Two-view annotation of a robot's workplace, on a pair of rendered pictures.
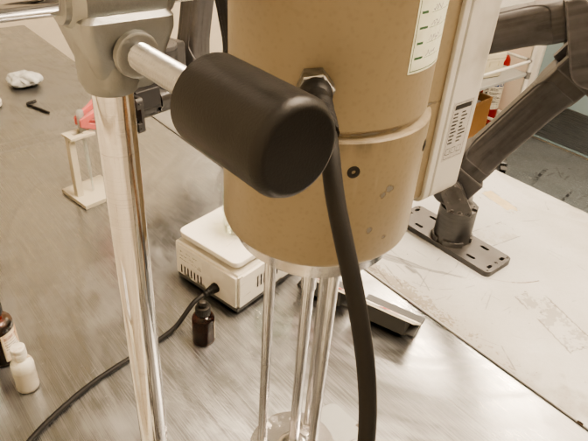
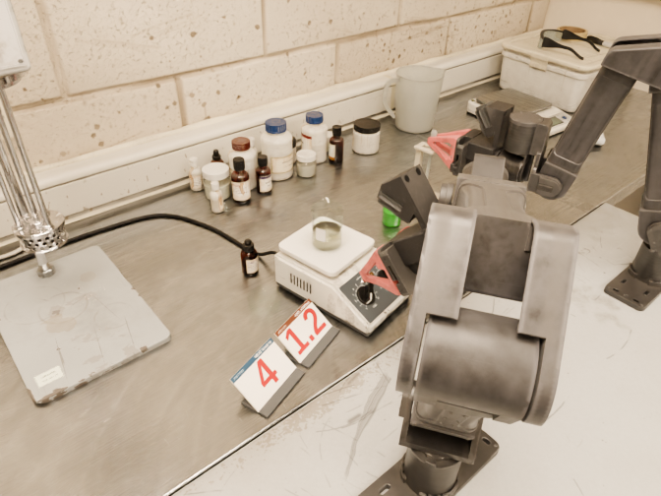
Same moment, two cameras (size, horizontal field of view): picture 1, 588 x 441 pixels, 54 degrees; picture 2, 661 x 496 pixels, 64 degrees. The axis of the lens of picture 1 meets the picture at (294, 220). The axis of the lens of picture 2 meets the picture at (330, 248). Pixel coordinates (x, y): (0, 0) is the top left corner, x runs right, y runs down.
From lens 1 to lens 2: 0.93 m
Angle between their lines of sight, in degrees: 71
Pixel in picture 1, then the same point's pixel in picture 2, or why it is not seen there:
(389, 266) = (356, 398)
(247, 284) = (281, 269)
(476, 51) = not seen: outside the picture
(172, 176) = not seen: hidden behind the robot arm
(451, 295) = (309, 455)
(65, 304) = (287, 210)
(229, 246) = (301, 240)
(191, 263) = not seen: hidden behind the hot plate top
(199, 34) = (572, 130)
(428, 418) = (144, 400)
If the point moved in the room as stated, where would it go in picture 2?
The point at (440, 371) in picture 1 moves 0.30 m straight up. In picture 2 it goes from (194, 419) to (154, 233)
